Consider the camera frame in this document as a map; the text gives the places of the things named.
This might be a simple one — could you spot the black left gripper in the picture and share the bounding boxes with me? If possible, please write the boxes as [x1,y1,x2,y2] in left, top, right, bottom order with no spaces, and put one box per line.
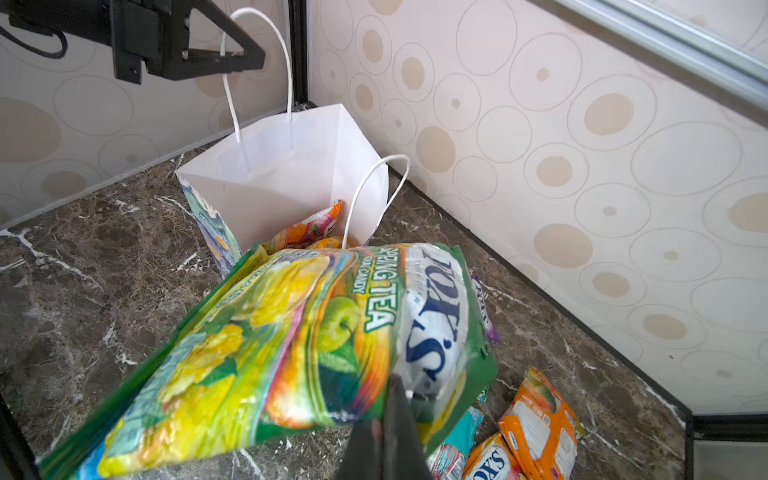
[1,0,265,84]

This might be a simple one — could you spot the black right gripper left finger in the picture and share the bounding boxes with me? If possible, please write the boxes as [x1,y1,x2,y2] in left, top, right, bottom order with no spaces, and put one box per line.
[335,420,383,480]

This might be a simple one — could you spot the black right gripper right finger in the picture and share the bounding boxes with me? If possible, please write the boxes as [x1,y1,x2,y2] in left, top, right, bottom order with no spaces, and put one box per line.
[383,375,433,480]

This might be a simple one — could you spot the teal snack bag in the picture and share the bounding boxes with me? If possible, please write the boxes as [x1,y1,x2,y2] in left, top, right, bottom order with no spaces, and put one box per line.
[427,407,484,480]

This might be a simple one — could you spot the floral paper bag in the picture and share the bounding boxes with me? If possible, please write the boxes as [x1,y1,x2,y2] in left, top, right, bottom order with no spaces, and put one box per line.
[175,7,412,277]

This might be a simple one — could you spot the green Fox's candy bag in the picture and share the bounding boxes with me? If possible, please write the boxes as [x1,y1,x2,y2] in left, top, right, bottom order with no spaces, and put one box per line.
[39,243,498,479]

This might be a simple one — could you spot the orange mango snack bag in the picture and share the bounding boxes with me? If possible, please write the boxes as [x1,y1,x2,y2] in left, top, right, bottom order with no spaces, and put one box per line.
[498,367,585,480]

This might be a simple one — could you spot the pink yellow Fox's fruits bag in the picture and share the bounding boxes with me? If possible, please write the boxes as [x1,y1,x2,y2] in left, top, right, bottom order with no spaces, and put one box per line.
[262,200,344,254]

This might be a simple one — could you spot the yellow mango gummy bag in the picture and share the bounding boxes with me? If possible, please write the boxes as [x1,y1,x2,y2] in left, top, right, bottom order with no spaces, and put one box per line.
[307,237,342,250]

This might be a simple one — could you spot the purple pink snack bag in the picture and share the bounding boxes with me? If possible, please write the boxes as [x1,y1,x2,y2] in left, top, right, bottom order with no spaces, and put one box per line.
[470,273,500,345]

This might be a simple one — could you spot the black corner frame post left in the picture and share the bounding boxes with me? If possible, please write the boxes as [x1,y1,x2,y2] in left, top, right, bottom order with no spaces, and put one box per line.
[287,0,309,105]

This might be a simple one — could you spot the black corner frame post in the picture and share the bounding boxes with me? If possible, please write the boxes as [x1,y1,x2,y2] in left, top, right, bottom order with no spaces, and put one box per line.
[287,0,309,105]
[685,412,767,479]

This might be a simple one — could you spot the black corner frame post right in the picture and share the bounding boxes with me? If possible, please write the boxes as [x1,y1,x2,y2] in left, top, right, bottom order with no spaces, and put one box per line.
[685,412,767,479]

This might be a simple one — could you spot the silver aluminium rail back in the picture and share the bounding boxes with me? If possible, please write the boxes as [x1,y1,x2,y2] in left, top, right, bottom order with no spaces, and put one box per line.
[534,1,767,128]

